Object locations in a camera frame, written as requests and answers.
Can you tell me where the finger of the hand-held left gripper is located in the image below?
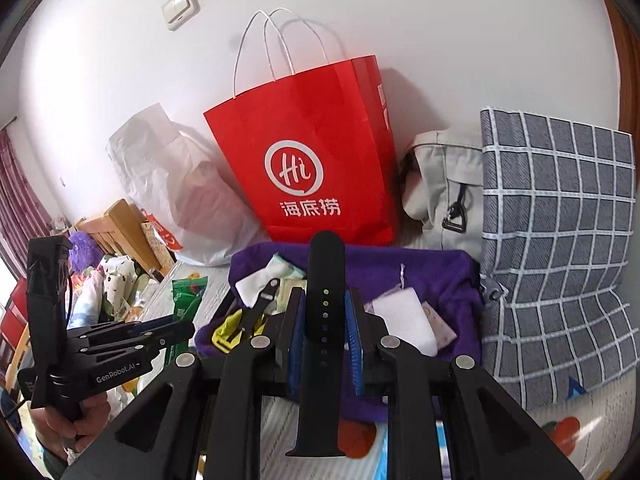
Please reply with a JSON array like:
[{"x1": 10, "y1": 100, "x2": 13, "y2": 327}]
[
  {"x1": 90, "y1": 315, "x2": 176, "y2": 336},
  {"x1": 82, "y1": 324, "x2": 197, "y2": 358}
]

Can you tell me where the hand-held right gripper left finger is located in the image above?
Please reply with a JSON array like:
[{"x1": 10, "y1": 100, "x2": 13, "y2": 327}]
[{"x1": 60, "y1": 287, "x2": 307, "y2": 480}]

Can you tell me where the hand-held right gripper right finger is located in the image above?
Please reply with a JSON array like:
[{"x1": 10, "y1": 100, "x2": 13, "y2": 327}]
[{"x1": 344, "y1": 287, "x2": 586, "y2": 480}]

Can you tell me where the yellow fabric pouch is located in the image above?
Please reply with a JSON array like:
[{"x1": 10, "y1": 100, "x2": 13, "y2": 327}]
[{"x1": 210, "y1": 310, "x2": 266, "y2": 353}]

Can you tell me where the white sponge block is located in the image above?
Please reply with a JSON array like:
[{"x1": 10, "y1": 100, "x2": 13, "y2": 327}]
[{"x1": 372, "y1": 287, "x2": 441, "y2": 358}]

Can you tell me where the light green small box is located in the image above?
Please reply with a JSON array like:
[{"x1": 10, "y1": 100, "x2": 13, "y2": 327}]
[{"x1": 272, "y1": 256, "x2": 307, "y2": 316}]

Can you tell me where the white tissue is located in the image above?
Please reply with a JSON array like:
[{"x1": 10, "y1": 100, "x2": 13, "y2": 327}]
[{"x1": 235, "y1": 255, "x2": 286, "y2": 308}]

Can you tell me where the black watch strap with holes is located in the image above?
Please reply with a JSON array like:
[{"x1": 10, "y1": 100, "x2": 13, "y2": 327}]
[{"x1": 286, "y1": 231, "x2": 348, "y2": 458}]

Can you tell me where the fruit print packet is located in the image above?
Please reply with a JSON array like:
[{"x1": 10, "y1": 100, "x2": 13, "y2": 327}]
[{"x1": 420, "y1": 300, "x2": 458, "y2": 351}]

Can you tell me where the purple fabric storage basket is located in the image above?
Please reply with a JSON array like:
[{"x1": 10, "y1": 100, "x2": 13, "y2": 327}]
[{"x1": 195, "y1": 241, "x2": 485, "y2": 423}]

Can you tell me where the person's left hand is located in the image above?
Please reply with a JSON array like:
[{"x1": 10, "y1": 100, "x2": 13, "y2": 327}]
[{"x1": 32, "y1": 392, "x2": 113, "y2": 466}]

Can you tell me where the green snack packet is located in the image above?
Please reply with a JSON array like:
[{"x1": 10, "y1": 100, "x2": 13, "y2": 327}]
[{"x1": 171, "y1": 277, "x2": 208, "y2": 333}]

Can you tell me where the white printed bedding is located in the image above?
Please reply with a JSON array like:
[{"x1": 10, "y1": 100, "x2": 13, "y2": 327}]
[{"x1": 97, "y1": 255, "x2": 138, "y2": 311}]

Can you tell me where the purple plush toy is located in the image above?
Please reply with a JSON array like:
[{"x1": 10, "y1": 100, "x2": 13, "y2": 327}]
[{"x1": 67, "y1": 231, "x2": 101, "y2": 273}]

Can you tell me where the brown patterned box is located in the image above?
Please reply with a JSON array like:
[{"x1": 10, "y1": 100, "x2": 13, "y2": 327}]
[{"x1": 141, "y1": 220, "x2": 176, "y2": 273}]

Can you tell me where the wooden bed headboard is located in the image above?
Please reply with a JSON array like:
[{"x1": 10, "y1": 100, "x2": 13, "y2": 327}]
[{"x1": 77, "y1": 199, "x2": 176, "y2": 281}]

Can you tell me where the red striped curtain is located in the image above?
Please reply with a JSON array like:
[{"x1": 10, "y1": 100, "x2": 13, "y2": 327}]
[{"x1": 0, "y1": 127, "x2": 51, "y2": 281}]

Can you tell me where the blue tissue pack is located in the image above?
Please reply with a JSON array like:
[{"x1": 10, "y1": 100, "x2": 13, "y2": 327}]
[{"x1": 377, "y1": 417, "x2": 453, "y2": 480}]

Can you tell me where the white plastic shopping bag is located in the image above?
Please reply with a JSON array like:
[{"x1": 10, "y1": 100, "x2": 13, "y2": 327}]
[{"x1": 106, "y1": 102, "x2": 271, "y2": 267}]

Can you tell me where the beige canvas bag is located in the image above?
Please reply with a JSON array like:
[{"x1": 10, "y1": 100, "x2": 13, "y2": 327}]
[{"x1": 400, "y1": 130, "x2": 485, "y2": 251}]

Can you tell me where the grey checked cushion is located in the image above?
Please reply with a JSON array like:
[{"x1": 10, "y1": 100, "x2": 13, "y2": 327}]
[{"x1": 479, "y1": 106, "x2": 636, "y2": 411}]

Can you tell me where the red paper bag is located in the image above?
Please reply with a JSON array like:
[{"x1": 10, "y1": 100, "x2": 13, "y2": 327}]
[{"x1": 202, "y1": 8, "x2": 398, "y2": 246}]

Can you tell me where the fruit print tablecloth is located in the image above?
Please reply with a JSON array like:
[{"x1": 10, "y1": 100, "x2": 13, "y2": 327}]
[{"x1": 125, "y1": 265, "x2": 631, "y2": 480}]

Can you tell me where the white light switch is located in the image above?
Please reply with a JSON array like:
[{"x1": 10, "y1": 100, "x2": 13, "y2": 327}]
[{"x1": 161, "y1": 0, "x2": 200, "y2": 32}]

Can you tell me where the brown wooden door frame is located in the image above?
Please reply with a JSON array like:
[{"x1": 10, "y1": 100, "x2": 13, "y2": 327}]
[{"x1": 600, "y1": 0, "x2": 640, "y2": 136}]

